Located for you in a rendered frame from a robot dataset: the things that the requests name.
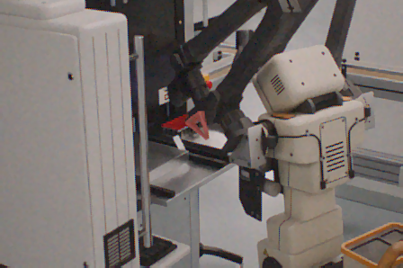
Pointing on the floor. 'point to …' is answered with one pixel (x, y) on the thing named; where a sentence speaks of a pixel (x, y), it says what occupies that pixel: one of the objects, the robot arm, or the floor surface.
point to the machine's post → (190, 107)
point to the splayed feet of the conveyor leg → (221, 254)
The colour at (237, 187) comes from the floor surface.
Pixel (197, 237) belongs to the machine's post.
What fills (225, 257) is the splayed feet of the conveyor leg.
